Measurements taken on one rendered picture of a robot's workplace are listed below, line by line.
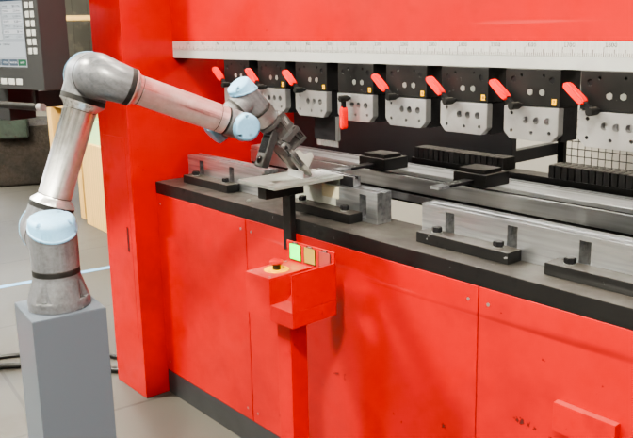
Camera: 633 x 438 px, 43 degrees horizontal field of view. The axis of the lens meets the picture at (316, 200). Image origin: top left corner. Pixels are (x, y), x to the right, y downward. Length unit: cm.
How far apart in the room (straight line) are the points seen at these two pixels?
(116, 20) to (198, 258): 92
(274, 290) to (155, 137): 112
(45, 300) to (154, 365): 133
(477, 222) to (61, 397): 112
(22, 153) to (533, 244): 667
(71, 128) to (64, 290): 41
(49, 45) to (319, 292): 143
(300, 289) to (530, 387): 63
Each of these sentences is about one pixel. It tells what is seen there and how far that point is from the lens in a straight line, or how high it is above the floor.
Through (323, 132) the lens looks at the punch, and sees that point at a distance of 250.
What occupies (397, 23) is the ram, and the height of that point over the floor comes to 145.
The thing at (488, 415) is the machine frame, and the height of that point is 51.
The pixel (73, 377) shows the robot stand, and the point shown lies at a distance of 210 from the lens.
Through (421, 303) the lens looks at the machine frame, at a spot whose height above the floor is 74.
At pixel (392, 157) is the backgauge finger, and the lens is 262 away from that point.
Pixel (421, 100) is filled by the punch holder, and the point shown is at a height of 125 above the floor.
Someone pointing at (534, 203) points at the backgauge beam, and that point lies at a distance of 229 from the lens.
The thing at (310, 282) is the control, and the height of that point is 78.
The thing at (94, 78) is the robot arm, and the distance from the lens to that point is 203.
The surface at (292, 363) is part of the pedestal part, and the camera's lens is 228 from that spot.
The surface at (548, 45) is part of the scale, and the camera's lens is 190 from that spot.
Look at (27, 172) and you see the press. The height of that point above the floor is 13.
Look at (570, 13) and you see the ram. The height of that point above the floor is 146.
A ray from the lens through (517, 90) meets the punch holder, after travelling 195.
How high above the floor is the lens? 144
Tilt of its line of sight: 12 degrees down
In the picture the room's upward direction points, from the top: 1 degrees counter-clockwise
